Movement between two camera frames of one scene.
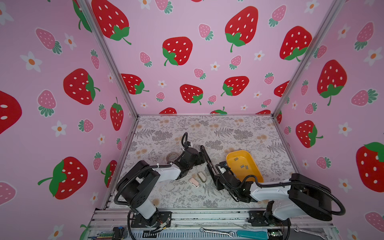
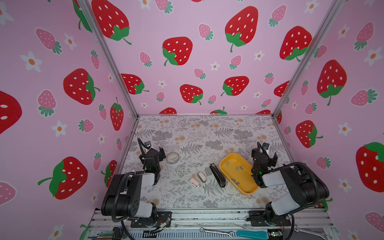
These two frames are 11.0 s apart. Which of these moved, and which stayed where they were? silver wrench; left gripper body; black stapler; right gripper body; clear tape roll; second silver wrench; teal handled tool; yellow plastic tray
Moved: left gripper body; black stapler; yellow plastic tray; right gripper body
Stayed: teal handled tool; silver wrench; second silver wrench; clear tape roll
